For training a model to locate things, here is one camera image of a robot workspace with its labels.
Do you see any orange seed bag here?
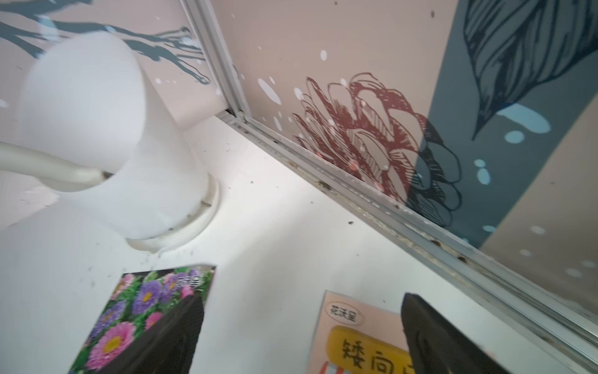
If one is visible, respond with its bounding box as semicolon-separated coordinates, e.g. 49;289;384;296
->
307;291;415;374

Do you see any chrysanthemum seed bag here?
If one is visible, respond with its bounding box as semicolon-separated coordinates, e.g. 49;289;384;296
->
69;264;216;373

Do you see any white utensil handle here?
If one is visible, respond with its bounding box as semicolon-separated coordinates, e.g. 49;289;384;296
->
1;142;112;186

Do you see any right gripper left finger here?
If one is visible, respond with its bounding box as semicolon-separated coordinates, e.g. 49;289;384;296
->
100;295;204;373

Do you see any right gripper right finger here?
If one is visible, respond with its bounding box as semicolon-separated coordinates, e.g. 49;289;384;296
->
401;293;509;374

